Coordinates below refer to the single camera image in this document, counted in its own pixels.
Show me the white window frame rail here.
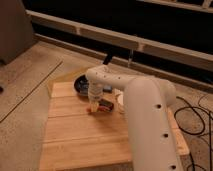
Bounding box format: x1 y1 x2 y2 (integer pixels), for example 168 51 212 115
27 10 213 72

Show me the grey cabinet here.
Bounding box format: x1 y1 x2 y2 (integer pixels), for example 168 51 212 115
0 0 36 64

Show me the white paper cup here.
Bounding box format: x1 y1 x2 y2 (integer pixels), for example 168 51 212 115
116 94 124 113

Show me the black bowl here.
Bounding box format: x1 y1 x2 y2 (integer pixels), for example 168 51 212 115
74 75 89 97

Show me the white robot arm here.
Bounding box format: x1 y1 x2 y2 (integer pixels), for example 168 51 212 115
86 65 183 171

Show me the black cable on floor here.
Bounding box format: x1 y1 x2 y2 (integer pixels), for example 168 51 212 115
173 94 213 171

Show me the small blue grey object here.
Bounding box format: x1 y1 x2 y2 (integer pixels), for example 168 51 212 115
103 86 112 93

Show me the black rectangular block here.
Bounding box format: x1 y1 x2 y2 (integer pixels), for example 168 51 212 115
99 99 114 112

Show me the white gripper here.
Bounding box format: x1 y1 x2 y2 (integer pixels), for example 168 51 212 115
88 83 103 113

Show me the red orange pepper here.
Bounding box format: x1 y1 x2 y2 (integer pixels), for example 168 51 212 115
86 107 95 114

